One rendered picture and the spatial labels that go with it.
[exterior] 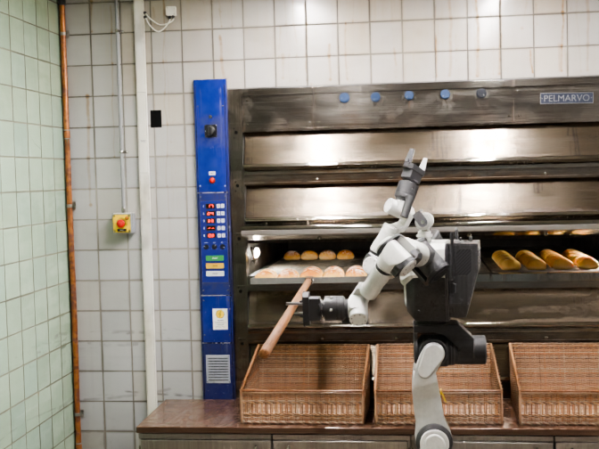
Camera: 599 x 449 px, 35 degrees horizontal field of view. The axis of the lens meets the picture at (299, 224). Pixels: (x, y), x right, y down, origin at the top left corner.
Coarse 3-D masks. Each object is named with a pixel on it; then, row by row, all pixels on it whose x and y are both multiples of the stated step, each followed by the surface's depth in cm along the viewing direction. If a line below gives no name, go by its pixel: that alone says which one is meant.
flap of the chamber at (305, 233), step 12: (360, 228) 451; (372, 228) 450; (408, 228) 448; (432, 228) 447; (444, 228) 446; (468, 228) 445; (480, 228) 444; (492, 228) 443; (504, 228) 443; (516, 228) 442; (528, 228) 441; (540, 228) 441; (552, 228) 440; (564, 228) 439; (576, 228) 439; (588, 228) 438; (252, 240) 475
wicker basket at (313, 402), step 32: (256, 352) 462; (288, 352) 468; (320, 352) 466; (352, 352) 464; (256, 384) 460; (288, 384) 465; (320, 384) 463; (352, 384) 461; (256, 416) 426; (288, 416) 424; (320, 416) 422; (352, 416) 420
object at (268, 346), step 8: (304, 288) 397; (296, 296) 370; (288, 312) 329; (280, 320) 311; (288, 320) 318; (280, 328) 297; (272, 336) 281; (280, 336) 291; (264, 344) 269; (272, 344) 271; (264, 352) 261
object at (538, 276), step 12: (252, 276) 475; (480, 276) 460; (492, 276) 459; (504, 276) 458; (516, 276) 458; (528, 276) 457; (540, 276) 456; (552, 276) 456; (564, 276) 455; (576, 276) 454; (588, 276) 454
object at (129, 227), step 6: (114, 216) 472; (120, 216) 471; (132, 216) 472; (114, 222) 472; (126, 222) 471; (132, 222) 472; (114, 228) 472; (120, 228) 471; (126, 228) 471; (132, 228) 472
